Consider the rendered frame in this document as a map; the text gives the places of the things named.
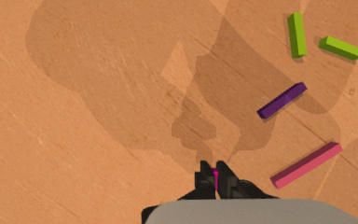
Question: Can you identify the pink rod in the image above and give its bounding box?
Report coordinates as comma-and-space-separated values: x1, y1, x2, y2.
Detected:
270, 142, 343, 189

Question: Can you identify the magenta rectangular block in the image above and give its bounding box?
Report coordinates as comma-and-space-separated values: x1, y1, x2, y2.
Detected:
212, 168, 218, 190

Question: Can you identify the lime green rod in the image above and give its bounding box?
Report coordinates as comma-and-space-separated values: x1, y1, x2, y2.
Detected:
287, 12, 307, 58
318, 35, 358, 61

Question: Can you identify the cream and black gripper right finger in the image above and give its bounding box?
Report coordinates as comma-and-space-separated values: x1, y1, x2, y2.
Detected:
216, 161, 280, 199

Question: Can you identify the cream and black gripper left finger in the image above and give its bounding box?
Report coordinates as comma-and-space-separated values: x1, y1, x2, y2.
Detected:
141, 161, 216, 224

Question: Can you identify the purple rod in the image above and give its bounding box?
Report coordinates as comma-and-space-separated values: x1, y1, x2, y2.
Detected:
256, 82, 307, 119

